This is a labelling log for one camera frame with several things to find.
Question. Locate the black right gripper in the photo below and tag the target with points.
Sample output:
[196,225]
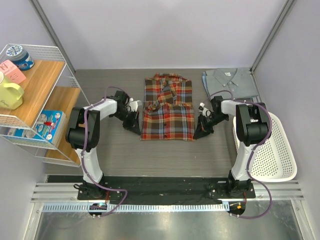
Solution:
[203,129]

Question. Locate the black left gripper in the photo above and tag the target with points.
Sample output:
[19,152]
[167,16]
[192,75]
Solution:
[133,125]

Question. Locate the red brown plaid shirt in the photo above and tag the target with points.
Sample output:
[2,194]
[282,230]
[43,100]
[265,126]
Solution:
[168,112]

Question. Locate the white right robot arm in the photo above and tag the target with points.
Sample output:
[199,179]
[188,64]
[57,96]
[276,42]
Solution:
[253,128]

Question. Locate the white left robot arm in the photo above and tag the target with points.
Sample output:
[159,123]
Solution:
[84,126]

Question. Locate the folded light blue shirt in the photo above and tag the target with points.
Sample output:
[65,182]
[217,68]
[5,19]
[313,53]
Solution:
[204,80]

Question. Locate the folded grey button shirt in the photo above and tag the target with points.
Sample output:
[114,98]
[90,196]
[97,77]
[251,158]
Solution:
[238,81]

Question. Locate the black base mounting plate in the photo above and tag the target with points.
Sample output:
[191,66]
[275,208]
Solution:
[162,189]

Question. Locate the white perforated plastic basket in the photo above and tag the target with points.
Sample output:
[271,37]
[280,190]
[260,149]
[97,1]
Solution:
[272,162]

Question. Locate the blue product box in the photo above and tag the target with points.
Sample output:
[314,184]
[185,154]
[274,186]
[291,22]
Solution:
[46,132]

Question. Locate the yellow plastic pitcher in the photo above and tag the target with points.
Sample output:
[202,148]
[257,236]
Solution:
[11,94]

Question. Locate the pink small box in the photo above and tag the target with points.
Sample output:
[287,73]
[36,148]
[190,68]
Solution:
[11,71]

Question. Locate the blue round tin can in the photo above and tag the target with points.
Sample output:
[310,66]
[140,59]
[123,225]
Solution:
[19,56]

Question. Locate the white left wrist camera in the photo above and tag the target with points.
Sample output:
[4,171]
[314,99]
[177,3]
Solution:
[133,105]

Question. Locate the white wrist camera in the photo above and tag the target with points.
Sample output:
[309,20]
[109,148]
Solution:
[203,110]
[133,105]

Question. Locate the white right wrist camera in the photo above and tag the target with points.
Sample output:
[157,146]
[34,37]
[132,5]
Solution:
[203,110]

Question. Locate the white slotted cable duct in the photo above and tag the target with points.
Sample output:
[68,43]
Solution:
[98,207]

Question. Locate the white wire wooden shelf rack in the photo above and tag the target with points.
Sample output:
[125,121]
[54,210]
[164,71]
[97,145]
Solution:
[50,85]

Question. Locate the aluminium frame rail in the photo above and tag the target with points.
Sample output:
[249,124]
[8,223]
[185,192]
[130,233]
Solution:
[65,192]

